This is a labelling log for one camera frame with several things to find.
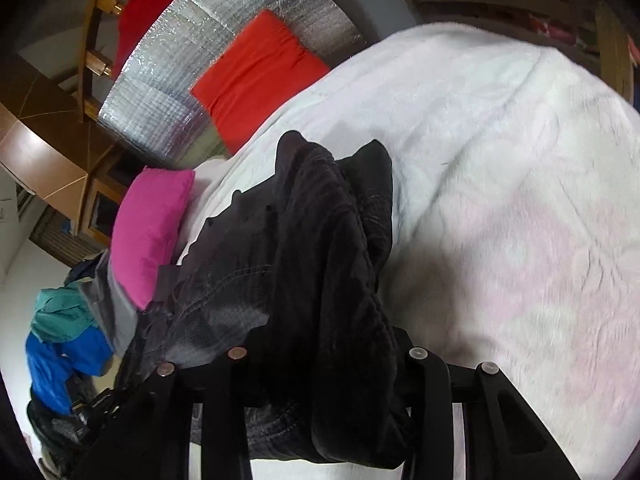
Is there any blue teal jacket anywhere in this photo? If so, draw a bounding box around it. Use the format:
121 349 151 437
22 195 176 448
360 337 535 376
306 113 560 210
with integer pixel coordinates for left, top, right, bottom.
25 281 113 416

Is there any wooden side shelf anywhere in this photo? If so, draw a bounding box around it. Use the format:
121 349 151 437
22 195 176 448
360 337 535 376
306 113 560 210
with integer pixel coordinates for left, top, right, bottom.
405 0 639 105

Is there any black quilted jacket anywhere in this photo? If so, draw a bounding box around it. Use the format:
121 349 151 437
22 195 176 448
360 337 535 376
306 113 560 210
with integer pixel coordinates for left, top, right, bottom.
117 131 408 469

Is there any silver foil insulation mat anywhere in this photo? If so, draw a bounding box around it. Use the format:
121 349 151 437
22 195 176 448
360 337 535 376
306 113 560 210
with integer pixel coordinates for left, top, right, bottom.
98 0 366 169

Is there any brown wooden cabinet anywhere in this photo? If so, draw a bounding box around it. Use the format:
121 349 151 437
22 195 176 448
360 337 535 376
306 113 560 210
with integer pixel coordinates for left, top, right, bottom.
1 53 125 246

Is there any grey garment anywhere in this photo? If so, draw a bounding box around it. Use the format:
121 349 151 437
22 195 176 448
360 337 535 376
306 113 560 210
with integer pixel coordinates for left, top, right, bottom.
78 250 138 358

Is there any red cushion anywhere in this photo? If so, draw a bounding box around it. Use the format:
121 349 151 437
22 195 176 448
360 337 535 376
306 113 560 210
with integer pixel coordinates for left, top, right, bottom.
191 10 330 154

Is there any magenta pillow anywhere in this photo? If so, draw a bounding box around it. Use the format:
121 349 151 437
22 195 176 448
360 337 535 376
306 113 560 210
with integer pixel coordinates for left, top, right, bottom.
111 168 195 310

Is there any white pink floral blanket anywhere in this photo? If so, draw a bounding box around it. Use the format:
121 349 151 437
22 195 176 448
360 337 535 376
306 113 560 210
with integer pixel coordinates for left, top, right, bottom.
176 23 639 479

